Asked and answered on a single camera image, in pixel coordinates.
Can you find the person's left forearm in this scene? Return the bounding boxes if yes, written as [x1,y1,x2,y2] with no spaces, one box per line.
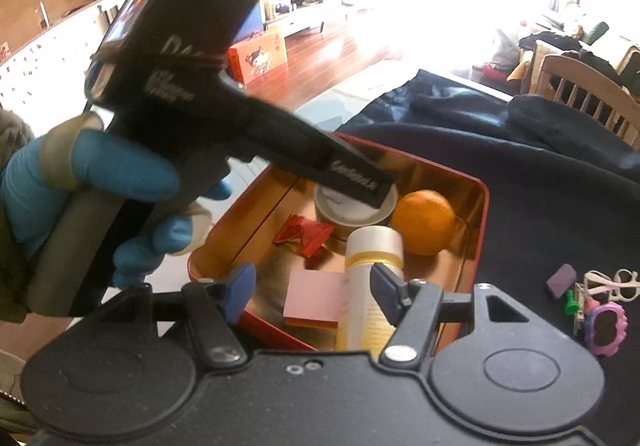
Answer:
[0,108,38,324]

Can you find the teal sofa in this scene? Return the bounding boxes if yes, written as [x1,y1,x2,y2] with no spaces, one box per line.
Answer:
[575,18,613,46]

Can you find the round beige tin lid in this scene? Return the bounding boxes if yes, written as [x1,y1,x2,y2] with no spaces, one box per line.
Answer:
[313,181,399,241]

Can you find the wooden dining chair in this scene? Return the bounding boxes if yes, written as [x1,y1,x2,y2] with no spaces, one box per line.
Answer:
[535,53,640,150]

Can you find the black clothes pile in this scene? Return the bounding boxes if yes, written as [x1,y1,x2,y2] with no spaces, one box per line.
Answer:
[517,30,626,71]

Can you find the black cabinet blue panel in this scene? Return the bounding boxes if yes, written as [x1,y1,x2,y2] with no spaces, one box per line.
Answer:
[240,0,268,39]

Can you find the low white TV cabinet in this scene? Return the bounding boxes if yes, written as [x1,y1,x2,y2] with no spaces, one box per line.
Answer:
[260,0,361,34]

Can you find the purple eraser block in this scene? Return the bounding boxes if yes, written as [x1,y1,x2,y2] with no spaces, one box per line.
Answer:
[545,263,577,299]

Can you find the white dotted cabinet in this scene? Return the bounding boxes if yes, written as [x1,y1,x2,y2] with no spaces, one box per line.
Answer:
[0,0,131,121]

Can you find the red floor cushion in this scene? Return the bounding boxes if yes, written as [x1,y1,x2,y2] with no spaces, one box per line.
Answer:
[475,66,511,84]

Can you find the pink sticky note pad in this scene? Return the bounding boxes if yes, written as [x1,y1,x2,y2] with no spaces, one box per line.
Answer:
[283,270,346,329]

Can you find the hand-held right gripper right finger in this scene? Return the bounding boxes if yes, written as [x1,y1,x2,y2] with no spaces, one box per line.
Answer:
[370,262,574,371]

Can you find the person's left hand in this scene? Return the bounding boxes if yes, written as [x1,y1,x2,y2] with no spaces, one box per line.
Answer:
[0,128,232,289]

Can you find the dark blue cloth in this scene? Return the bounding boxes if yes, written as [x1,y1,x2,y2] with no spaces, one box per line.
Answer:
[332,69,640,432]

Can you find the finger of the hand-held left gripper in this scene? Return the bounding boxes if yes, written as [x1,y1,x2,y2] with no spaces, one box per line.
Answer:
[220,78,397,207]

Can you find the orange fruit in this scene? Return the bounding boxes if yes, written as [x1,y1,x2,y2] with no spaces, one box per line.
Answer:
[391,189,458,257]

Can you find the red metal tin box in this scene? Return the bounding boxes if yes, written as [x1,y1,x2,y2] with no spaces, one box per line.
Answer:
[187,128,491,353]

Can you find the silver nail clipper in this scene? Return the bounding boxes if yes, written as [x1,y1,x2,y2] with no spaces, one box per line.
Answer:
[574,296,591,338]

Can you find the orange gift box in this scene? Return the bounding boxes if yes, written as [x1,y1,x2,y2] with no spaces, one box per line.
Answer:
[227,28,288,85]

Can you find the red candy wrapper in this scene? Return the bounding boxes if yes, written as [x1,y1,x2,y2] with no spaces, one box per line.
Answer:
[272,215,335,257]

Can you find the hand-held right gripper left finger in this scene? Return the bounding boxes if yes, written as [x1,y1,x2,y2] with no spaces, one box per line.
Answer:
[75,262,258,371]

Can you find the white yellow-label bottle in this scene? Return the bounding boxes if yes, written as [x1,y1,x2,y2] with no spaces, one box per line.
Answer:
[334,226,405,352]

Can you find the grey printed table mat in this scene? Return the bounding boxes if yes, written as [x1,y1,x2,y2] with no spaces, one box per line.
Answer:
[292,70,416,137]

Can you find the white glasses frame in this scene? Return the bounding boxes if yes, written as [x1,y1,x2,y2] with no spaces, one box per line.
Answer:
[575,268,640,301]

